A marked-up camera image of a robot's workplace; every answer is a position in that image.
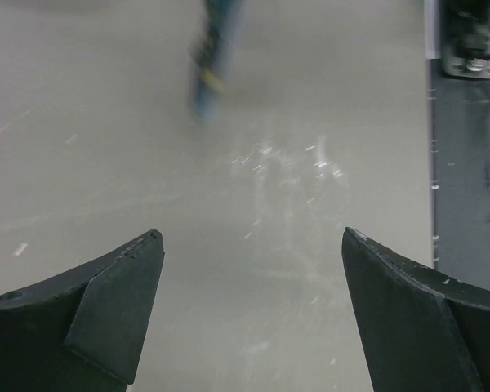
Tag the blue floral tie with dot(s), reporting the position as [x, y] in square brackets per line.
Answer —
[219, 21]

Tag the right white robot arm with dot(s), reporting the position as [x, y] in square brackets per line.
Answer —
[465, 39]

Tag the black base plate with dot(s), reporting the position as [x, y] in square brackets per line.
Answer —
[459, 113]

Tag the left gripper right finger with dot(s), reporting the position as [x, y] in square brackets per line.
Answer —
[421, 330]

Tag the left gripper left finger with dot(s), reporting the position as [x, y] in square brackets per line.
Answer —
[84, 329]

